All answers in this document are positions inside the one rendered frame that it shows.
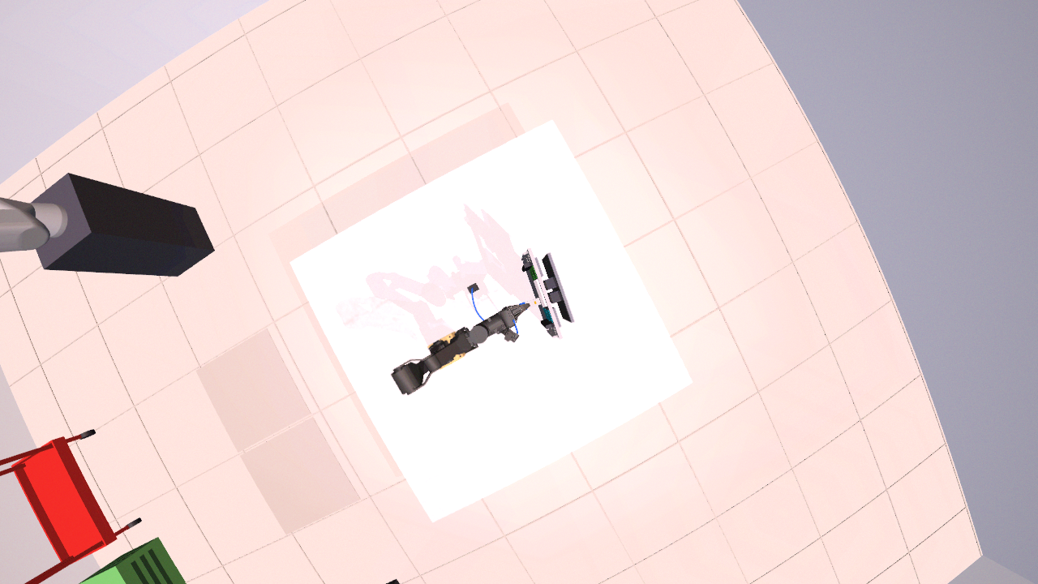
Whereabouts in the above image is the blue cable plug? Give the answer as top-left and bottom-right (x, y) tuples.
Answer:
(471, 288), (541, 334)

